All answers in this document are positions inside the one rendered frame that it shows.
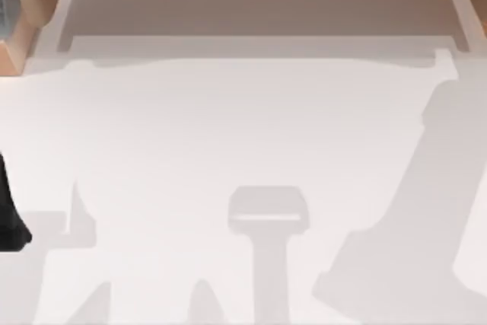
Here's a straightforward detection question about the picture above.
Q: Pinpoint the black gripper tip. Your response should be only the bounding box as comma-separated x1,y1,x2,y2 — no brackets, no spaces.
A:
0,154,33,253

